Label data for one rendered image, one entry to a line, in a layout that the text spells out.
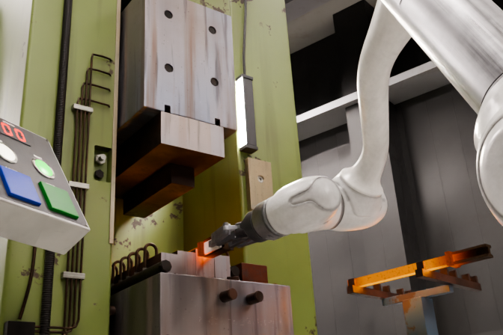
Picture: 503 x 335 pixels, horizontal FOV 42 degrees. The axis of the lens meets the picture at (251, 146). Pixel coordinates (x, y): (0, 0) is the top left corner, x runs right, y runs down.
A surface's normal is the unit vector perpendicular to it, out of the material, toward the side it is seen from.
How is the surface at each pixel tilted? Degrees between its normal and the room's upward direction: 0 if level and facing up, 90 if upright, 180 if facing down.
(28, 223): 150
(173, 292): 90
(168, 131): 90
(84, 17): 90
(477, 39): 80
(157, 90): 90
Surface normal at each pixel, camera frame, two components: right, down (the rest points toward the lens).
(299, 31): 0.06, 0.91
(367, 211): 0.52, 0.42
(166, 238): 0.59, -0.37
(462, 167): -0.63, -0.29
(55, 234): 0.49, 0.66
